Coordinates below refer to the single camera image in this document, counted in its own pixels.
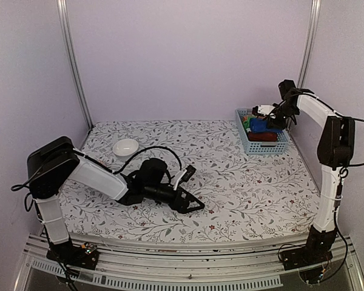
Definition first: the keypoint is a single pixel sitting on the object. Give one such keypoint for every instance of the aluminium front table rail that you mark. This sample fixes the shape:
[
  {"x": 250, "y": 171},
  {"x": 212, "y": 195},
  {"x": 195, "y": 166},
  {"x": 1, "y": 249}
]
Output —
[{"x": 240, "y": 265}]

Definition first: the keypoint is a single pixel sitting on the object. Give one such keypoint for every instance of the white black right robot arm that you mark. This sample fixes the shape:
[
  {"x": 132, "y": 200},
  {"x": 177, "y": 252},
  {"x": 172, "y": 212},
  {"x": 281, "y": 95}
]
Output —
[{"x": 334, "y": 152}]

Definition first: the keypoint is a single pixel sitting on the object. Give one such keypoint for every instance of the green rolled towel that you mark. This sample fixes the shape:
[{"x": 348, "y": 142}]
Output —
[{"x": 246, "y": 123}]

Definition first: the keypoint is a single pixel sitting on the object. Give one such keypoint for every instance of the left aluminium frame post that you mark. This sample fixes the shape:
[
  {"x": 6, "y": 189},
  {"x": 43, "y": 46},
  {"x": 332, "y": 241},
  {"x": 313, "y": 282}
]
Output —
[{"x": 70, "y": 50}]

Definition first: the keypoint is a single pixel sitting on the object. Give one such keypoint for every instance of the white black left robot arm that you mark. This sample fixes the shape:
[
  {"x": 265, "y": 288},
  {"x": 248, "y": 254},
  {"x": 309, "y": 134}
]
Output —
[{"x": 52, "y": 165}]

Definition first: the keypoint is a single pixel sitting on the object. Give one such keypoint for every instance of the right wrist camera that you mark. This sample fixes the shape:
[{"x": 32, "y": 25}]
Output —
[{"x": 262, "y": 110}]

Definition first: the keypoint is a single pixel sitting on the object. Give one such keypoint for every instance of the aluminium frame post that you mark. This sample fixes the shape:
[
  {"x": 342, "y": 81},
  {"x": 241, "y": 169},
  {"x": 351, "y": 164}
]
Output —
[
  {"x": 310, "y": 40},
  {"x": 70, "y": 50}
]

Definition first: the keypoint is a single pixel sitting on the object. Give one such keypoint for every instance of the dark red towel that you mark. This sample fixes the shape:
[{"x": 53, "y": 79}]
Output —
[{"x": 262, "y": 137}]

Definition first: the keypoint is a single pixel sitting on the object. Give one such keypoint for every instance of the blue towel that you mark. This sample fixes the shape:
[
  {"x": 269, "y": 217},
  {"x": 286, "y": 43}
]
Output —
[{"x": 258, "y": 125}]

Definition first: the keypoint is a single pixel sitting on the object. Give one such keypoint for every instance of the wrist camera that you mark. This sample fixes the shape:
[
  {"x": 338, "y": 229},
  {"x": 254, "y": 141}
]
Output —
[
  {"x": 183, "y": 176},
  {"x": 262, "y": 110}
]

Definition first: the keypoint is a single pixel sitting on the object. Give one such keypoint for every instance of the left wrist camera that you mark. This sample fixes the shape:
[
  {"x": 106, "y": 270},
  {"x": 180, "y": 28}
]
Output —
[{"x": 183, "y": 176}]

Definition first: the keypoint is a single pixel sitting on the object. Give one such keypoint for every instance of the right aluminium frame post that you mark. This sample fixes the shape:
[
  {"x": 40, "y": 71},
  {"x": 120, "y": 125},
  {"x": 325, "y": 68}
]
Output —
[{"x": 310, "y": 40}]

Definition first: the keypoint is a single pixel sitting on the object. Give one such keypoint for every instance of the light blue plastic basket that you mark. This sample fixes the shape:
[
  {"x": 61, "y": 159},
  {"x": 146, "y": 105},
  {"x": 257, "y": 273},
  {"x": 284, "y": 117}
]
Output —
[{"x": 259, "y": 143}]

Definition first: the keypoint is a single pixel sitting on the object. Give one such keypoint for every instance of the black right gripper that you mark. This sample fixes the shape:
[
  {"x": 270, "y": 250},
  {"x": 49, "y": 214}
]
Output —
[{"x": 282, "y": 125}]

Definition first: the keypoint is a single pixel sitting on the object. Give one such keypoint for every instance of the white bowl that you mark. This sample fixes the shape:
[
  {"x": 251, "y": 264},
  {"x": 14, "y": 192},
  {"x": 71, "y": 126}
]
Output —
[{"x": 125, "y": 148}]

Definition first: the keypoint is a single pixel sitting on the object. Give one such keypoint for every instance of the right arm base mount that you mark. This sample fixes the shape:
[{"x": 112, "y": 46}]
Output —
[{"x": 312, "y": 253}]

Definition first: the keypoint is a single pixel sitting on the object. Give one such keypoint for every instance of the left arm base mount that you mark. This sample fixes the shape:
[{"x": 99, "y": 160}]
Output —
[{"x": 84, "y": 256}]

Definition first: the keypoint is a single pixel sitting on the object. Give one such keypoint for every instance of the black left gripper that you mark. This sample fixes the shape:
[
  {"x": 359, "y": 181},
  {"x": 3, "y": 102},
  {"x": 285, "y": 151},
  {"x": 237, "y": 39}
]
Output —
[{"x": 176, "y": 206}]

